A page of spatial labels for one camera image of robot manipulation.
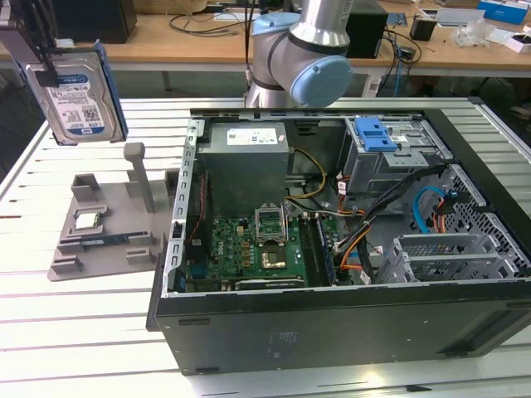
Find hard disk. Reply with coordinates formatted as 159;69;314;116
10;39;129;146

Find perforated metal disk bay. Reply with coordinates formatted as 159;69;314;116
388;163;531;286

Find large black computer tower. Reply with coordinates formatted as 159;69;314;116
52;0;139;46

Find wooden desk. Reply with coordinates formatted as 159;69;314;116
0;0;531;79

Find silver CPU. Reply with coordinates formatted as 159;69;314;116
73;212;104;232

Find loose RAM stick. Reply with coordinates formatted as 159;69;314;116
80;234;130;246

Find grey parts rack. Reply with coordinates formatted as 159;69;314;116
46;142;184;284

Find grey power supply unit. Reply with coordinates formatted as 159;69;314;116
196;121;292;209

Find metal socket cover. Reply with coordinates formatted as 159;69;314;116
254;204;289;244

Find green motherboard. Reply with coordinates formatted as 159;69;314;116
183;208;346;292

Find CPU socket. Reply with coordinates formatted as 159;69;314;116
260;244;289;271

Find black graphics card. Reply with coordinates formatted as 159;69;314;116
233;276;309;292

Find black RAM slot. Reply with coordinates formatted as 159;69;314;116
302;216;316;288
307;216;321;288
297;216;311;288

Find blue plastic cage latch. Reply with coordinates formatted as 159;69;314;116
353;116;398;153

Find grey metal drive cage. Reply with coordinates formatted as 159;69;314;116
343;115;454;197

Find blue RAM stick in slot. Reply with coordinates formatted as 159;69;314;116
316;214;336;288

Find small black open box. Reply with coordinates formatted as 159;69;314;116
409;17;438;41

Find black open PC case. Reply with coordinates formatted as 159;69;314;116
144;96;531;377

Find clear plastic packaging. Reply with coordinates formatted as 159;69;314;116
453;22;499;47

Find blue and white carton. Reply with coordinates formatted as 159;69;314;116
475;0;531;22

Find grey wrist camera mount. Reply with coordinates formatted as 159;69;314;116
0;0;42;66

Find red wire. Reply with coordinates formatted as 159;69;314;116
183;171;209;246

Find yellow wires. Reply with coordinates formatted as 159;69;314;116
285;147;329;201

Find black cable bundle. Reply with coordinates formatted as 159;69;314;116
331;164;453;287

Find orange wire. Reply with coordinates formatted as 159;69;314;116
336;242;365;274

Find blue data cable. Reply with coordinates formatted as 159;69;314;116
412;186;448;238

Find orange data cable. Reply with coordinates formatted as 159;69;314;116
430;197;454;236

